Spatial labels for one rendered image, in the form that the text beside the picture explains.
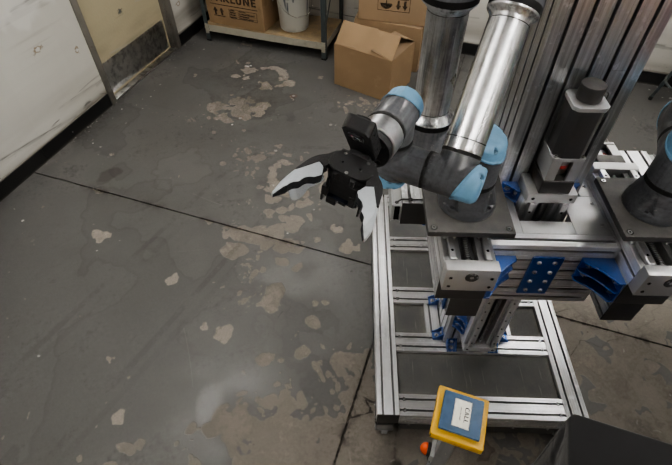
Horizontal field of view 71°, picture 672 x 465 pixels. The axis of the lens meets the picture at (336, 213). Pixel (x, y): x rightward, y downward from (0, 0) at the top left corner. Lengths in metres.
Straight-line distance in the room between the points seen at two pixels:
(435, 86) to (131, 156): 2.84
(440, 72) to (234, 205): 2.19
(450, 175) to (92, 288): 2.36
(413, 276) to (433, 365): 0.47
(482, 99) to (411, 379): 1.49
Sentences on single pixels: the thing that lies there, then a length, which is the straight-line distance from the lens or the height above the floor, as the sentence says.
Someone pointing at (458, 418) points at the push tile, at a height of 0.97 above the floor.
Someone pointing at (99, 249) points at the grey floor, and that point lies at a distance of 3.10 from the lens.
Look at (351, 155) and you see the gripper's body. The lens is 0.74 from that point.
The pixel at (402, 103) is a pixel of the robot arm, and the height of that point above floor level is 1.69.
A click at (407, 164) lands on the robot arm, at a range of 0.90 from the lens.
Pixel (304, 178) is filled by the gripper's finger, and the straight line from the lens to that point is 0.70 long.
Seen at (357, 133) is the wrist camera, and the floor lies 1.75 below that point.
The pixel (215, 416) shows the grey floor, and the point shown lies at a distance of 2.36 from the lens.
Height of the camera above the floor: 2.16
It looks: 47 degrees down
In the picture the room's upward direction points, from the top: straight up
